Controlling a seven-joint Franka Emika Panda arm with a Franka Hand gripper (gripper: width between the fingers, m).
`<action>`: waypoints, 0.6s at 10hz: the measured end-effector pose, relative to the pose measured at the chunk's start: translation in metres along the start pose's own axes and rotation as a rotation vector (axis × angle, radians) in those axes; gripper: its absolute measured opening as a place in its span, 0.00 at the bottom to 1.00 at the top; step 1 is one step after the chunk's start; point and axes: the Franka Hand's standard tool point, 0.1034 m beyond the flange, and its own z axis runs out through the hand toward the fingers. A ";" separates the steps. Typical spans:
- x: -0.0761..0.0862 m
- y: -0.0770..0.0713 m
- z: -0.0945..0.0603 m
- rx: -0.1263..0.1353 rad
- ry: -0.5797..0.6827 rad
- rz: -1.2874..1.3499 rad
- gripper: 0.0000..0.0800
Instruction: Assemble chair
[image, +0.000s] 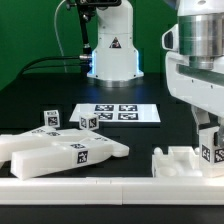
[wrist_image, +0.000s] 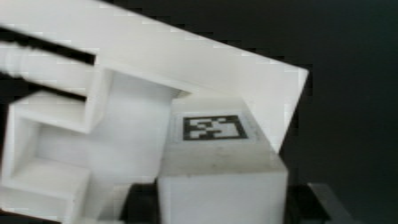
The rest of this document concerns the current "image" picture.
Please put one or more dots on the white chair seat part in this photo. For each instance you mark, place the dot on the white chair seat part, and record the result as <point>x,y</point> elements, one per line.
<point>179,161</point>

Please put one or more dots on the small white tagged nut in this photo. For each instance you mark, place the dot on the small white tagged nut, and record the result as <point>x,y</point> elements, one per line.
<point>51,118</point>

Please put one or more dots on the white marker sheet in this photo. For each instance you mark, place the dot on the white marker sheet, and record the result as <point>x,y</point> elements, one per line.
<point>118,112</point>

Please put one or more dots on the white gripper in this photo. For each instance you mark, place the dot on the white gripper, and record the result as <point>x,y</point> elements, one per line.
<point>203,89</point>

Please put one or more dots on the small white tagged cube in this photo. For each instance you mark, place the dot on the small white tagged cube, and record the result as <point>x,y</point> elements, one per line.
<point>88,121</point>

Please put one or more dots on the white front fence bar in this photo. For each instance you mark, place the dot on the white front fence bar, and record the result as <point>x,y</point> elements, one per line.
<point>112,191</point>

